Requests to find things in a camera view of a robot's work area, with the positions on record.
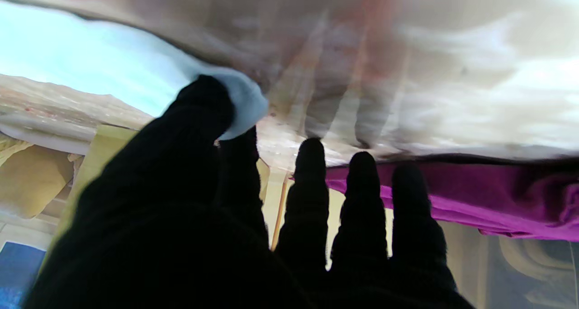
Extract plain tan cushion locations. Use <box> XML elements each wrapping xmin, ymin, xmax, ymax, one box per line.
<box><xmin>0</xmin><ymin>144</ymin><xmax>75</xmax><ymax>219</ymax></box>

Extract tripod floor lamp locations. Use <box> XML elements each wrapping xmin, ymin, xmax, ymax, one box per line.
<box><xmin>271</xmin><ymin>173</ymin><xmax>290</xmax><ymax>251</ymax></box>

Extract flat screen television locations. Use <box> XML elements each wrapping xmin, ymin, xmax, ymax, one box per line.
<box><xmin>486</xmin><ymin>234</ymin><xmax>579</xmax><ymax>309</ymax></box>

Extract white framed window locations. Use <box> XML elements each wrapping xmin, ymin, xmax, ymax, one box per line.
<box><xmin>0</xmin><ymin>241</ymin><xmax>46</xmax><ymax>309</ymax></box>

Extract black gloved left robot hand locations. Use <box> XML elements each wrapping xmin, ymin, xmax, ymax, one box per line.
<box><xmin>23</xmin><ymin>75</ymin><xmax>475</xmax><ymax>309</ymax></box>

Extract light blue sock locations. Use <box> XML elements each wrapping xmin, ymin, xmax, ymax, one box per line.
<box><xmin>0</xmin><ymin>1</ymin><xmax>270</xmax><ymax>141</ymax></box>

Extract kraft paper bag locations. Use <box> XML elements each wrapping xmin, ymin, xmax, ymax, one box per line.
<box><xmin>45</xmin><ymin>124</ymin><xmax>272</xmax><ymax>255</ymax></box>

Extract purple shorts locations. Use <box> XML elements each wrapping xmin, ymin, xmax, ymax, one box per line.
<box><xmin>289</xmin><ymin>157</ymin><xmax>579</xmax><ymax>242</ymax></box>

